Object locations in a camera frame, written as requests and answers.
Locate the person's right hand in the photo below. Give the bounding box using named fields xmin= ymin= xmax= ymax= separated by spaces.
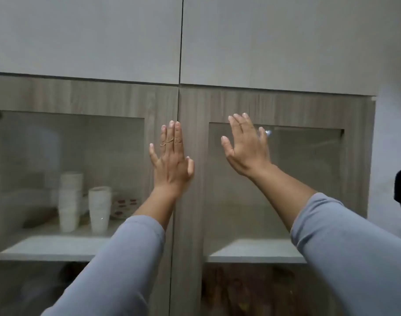
xmin=221 ymin=112 xmax=273 ymax=178

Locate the stack of white plastic tumblers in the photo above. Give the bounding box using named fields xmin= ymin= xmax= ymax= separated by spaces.
xmin=58 ymin=172 xmax=84 ymax=233
xmin=88 ymin=186 xmax=113 ymax=235

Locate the polka dot plate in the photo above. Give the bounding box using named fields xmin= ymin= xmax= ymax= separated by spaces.
xmin=110 ymin=197 xmax=139 ymax=219

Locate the person's right forearm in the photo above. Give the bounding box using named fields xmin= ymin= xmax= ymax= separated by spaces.
xmin=250 ymin=162 xmax=401 ymax=316

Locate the person's left forearm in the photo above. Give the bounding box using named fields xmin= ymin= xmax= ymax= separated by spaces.
xmin=41 ymin=186 xmax=189 ymax=316

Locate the person's left hand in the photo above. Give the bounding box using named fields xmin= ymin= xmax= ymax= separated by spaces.
xmin=149 ymin=120 xmax=195 ymax=196

